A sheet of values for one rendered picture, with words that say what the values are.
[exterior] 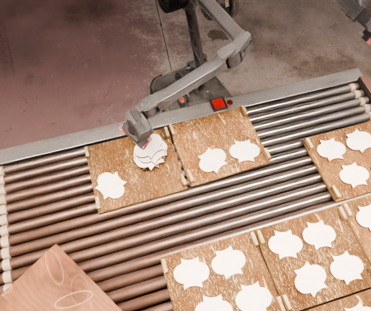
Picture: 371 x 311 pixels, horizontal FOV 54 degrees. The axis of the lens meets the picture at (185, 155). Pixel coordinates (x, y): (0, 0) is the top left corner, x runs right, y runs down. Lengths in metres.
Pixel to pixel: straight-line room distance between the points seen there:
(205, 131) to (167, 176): 0.31
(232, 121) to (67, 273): 1.04
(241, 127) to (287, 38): 2.05
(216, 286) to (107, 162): 0.74
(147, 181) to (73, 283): 0.54
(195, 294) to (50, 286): 0.55
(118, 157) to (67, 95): 1.59
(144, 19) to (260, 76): 1.27
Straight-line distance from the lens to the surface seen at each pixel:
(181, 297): 1.53
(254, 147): 1.80
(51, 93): 3.32
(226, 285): 1.55
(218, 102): 1.95
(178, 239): 1.60
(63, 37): 3.76
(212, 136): 1.81
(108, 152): 1.78
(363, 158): 1.97
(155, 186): 1.67
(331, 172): 1.86
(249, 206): 1.69
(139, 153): 1.68
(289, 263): 1.63
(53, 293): 1.49
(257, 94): 2.04
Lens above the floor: 2.45
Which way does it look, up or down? 60 degrees down
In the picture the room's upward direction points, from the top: 4 degrees clockwise
